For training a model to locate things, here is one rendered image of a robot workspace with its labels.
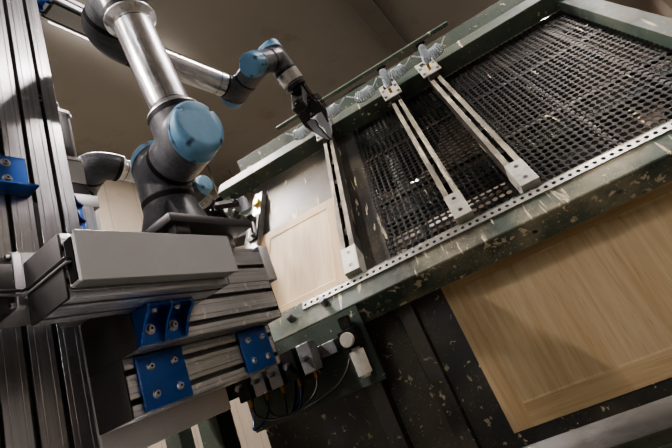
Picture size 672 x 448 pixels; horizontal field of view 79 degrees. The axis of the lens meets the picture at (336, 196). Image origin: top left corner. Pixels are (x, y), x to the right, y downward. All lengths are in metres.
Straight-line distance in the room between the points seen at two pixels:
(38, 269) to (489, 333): 1.33
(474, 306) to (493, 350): 0.15
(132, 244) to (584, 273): 1.37
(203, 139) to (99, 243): 0.34
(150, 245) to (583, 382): 1.36
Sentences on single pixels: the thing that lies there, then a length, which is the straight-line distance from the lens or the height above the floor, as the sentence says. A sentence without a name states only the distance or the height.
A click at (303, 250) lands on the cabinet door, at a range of 1.77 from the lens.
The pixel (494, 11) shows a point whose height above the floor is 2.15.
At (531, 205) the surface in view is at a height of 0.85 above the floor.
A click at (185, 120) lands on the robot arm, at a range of 0.87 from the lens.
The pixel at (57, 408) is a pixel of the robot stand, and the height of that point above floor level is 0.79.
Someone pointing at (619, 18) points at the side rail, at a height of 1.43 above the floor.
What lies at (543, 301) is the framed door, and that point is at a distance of 1.58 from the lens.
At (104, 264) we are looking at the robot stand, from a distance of 0.59.
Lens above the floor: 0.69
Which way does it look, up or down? 20 degrees up
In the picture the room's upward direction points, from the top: 24 degrees counter-clockwise
